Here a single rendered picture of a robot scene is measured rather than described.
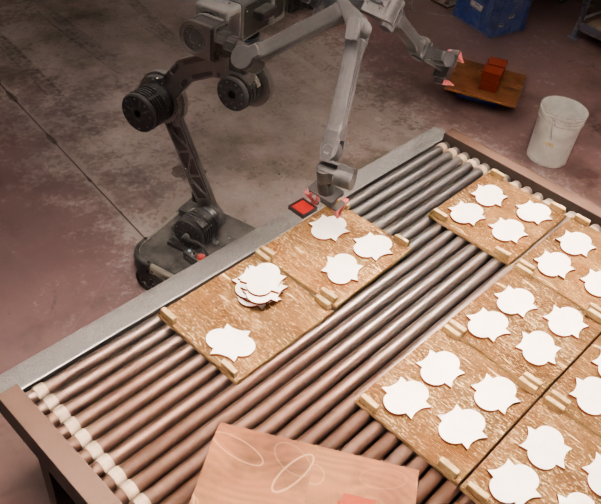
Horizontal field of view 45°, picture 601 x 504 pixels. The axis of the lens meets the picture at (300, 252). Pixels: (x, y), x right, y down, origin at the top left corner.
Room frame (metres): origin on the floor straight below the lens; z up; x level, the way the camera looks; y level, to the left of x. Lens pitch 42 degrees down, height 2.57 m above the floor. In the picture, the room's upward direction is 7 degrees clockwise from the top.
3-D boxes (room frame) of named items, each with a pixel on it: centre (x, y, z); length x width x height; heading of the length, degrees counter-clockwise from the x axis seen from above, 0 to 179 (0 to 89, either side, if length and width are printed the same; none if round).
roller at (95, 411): (1.78, -0.06, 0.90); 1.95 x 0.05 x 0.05; 140
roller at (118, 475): (1.65, -0.21, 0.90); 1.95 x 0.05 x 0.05; 140
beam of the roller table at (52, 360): (1.92, 0.11, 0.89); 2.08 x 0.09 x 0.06; 140
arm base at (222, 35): (2.21, 0.32, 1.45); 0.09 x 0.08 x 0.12; 154
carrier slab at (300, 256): (1.84, -0.12, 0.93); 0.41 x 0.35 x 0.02; 143
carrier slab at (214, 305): (1.51, 0.14, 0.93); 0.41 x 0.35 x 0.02; 141
